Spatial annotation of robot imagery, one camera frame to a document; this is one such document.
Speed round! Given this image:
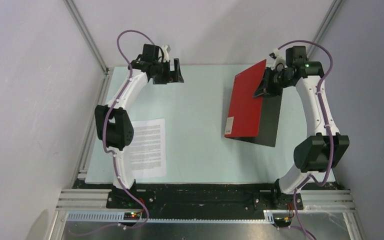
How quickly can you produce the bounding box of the printed white paper sheet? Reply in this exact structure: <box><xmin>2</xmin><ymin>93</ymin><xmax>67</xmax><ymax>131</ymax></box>
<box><xmin>128</xmin><ymin>118</ymin><xmax>167</xmax><ymax>179</ymax></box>

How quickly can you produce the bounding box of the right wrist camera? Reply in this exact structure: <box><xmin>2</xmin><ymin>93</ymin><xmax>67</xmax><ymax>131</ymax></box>
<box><xmin>269</xmin><ymin>48</ymin><xmax>286</xmax><ymax>72</ymax></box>

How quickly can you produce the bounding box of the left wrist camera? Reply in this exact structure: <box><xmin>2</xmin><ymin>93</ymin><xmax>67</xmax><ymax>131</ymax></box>
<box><xmin>161</xmin><ymin>44</ymin><xmax>171</xmax><ymax>63</ymax></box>

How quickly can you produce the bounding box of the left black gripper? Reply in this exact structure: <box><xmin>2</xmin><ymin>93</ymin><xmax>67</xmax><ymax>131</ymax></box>
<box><xmin>152</xmin><ymin>58</ymin><xmax>184</xmax><ymax>85</ymax></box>

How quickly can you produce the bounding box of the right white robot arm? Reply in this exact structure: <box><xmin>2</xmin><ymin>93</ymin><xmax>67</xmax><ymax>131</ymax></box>
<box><xmin>254</xmin><ymin>61</ymin><xmax>350</xmax><ymax>209</ymax></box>

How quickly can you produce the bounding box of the left aluminium corner post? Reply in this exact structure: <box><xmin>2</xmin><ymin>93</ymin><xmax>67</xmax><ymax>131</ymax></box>
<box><xmin>63</xmin><ymin>0</ymin><xmax>109</xmax><ymax>75</ymax></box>

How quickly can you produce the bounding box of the right controller board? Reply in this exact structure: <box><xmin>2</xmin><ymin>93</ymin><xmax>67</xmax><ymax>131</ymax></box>
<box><xmin>273</xmin><ymin>217</ymin><xmax>292</xmax><ymax>229</ymax></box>

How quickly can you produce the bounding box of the left controller board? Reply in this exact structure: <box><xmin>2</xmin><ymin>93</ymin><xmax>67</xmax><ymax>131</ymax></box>
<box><xmin>123</xmin><ymin>211</ymin><xmax>142</xmax><ymax>221</ymax></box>

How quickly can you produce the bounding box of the aluminium frame rail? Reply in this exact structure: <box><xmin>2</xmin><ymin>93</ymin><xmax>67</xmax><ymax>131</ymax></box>
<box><xmin>46</xmin><ymin>189</ymin><xmax>366</xmax><ymax>240</ymax></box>

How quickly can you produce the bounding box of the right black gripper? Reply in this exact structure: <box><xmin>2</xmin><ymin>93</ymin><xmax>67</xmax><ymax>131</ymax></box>
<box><xmin>251</xmin><ymin>66</ymin><xmax>293</xmax><ymax>99</ymax></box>

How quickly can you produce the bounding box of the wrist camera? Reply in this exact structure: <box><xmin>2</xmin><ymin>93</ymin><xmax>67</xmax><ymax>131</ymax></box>
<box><xmin>161</xmin><ymin>44</ymin><xmax>171</xmax><ymax>63</ymax></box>
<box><xmin>269</xmin><ymin>48</ymin><xmax>286</xmax><ymax>72</ymax></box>

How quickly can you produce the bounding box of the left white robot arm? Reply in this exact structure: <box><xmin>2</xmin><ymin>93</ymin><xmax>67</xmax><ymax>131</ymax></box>
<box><xmin>94</xmin><ymin>44</ymin><xmax>184</xmax><ymax>208</ymax></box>

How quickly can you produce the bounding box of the aluminium corner post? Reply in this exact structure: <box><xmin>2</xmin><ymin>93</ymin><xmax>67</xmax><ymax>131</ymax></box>
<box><xmin>311</xmin><ymin>0</ymin><xmax>345</xmax><ymax>45</ymax></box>
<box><xmin>63</xmin><ymin>0</ymin><xmax>109</xmax><ymax>75</ymax></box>

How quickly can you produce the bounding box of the right aluminium corner post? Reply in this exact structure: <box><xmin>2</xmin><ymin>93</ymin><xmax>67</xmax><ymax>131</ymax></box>
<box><xmin>311</xmin><ymin>0</ymin><xmax>345</xmax><ymax>45</ymax></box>

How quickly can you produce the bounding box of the controller board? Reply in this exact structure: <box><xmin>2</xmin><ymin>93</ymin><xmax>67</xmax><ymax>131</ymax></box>
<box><xmin>123</xmin><ymin>211</ymin><xmax>142</xmax><ymax>221</ymax></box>
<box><xmin>273</xmin><ymin>217</ymin><xmax>292</xmax><ymax>229</ymax></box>

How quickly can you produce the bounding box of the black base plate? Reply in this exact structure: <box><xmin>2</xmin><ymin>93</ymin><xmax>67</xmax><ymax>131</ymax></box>
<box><xmin>72</xmin><ymin>180</ymin><xmax>342</xmax><ymax>221</ymax></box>

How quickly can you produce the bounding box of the red and black folder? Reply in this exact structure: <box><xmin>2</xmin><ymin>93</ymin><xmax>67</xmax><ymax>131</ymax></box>
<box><xmin>224</xmin><ymin>59</ymin><xmax>282</xmax><ymax>148</ymax></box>

